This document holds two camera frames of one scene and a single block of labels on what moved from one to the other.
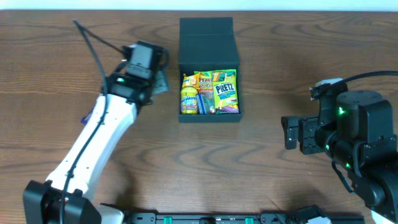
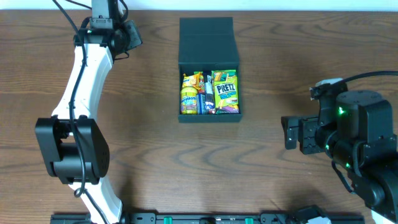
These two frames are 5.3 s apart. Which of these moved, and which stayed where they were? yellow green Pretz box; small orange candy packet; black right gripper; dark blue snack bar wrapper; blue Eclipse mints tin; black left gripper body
Moved: dark blue snack bar wrapper; black left gripper body
Stayed: blue Eclipse mints tin; black right gripper; yellow green Pretz box; small orange candy packet
